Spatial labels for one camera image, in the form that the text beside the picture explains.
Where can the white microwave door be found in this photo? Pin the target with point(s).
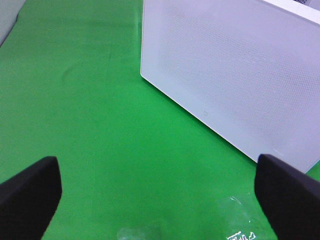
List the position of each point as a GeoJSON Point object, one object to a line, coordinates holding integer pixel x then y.
{"type": "Point", "coordinates": [248, 70]}

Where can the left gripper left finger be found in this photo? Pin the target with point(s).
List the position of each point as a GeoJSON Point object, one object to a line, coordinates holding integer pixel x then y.
{"type": "Point", "coordinates": [29, 200]}

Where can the white microwave oven body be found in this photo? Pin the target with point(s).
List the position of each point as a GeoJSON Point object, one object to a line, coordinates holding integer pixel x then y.
{"type": "Point", "coordinates": [306, 9]}

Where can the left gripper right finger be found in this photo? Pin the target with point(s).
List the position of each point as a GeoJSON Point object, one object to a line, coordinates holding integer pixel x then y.
{"type": "Point", "coordinates": [289, 199]}

